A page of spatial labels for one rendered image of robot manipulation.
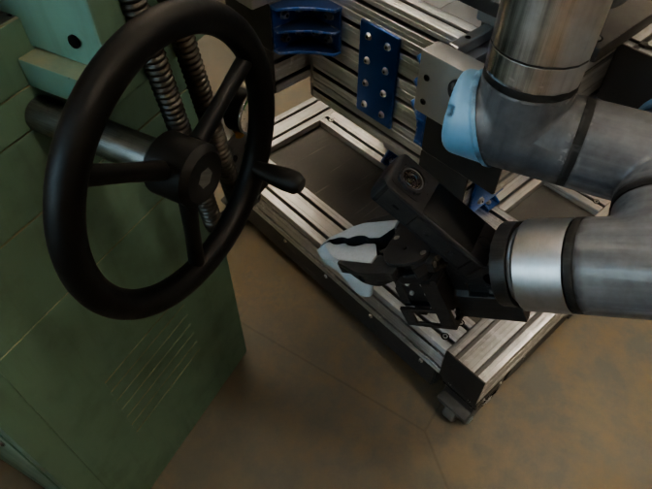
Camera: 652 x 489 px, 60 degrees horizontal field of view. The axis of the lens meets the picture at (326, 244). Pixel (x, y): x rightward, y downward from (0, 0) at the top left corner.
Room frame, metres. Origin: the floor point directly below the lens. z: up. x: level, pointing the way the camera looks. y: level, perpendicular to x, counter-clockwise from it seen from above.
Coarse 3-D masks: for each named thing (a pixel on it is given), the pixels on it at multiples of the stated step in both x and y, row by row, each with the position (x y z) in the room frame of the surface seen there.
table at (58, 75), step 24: (0, 24) 0.47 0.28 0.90; (0, 48) 0.46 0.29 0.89; (24, 48) 0.48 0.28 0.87; (168, 48) 0.51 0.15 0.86; (0, 72) 0.45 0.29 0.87; (24, 72) 0.46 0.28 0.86; (48, 72) 0.45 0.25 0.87; (72, 72) 0.44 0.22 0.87; (144, 72) 0.47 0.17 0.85; (0, 96) 0.44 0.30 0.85; (120, 96) 0.44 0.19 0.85
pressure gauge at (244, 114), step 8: (240, 88) 0.68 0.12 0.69; (240, 96) 0.66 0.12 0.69; (232, 104) 0.65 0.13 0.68; (240, 104) 0.65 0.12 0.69; (232, 112) 0.65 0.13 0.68; (240, 112) 0.64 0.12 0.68; (224, 120) 0.65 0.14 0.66; (232, 120) 0.64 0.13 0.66; (240, 120) 0.64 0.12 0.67; (232, 128) 0.65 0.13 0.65; (240, 128) 0.64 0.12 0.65; (240, 136) 0.67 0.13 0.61
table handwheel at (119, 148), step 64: (192, 0) 0.42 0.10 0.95; (128, 64) 0.34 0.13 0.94; (256, 64) 0.48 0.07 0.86; (64, 128) 0.30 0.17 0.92; (128, 128) 0.42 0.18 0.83; (256, 128) 0.48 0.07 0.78; (64, 192) 0.27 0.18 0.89; (192, 192) 0.35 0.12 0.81; (256, 192) 0.45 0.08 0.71; (64, 256) 0.26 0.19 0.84; (192, 256) 0.36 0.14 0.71
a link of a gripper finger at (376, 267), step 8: (344, 264) 0.33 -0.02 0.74; (352, 264) 0.33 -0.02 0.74; (360, 264) 0.32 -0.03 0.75; (368, 264) 0.32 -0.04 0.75; (376, 264) 0.32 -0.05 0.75; (384, 264) 0.31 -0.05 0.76; (344, 272) 0.33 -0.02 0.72; (352, 272) 0.32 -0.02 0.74; (360, 272) 0.31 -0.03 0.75; (368, 272) 0.31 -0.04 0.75; (376, 272) 0.31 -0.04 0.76; (384, 272) 0.30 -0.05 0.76; (392, 272) 0.30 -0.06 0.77; (400, 272) 0.30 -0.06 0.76; (360, 280) 0.31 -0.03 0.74; (368, 280) 0.31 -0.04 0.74; (376, 280) 0.30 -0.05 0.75; (384, 280) 0.30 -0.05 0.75; (392, 280) 0.30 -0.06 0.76
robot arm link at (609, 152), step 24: (600, 120) 0.35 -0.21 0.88; (624, 120) 0.35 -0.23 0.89; (648, 120) 0.35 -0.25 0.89; (600, 144) 0.34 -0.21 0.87; (624, 144) 0.34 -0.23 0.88; (648, 144) 0.33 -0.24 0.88; (576, 168) 0.33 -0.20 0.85; (600, 168) 0.33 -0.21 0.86; (624, 168) 0.32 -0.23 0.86; (648, 168) 0.31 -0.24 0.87; (600, 192) 0.33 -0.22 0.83; (624, 192) 0.30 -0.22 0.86
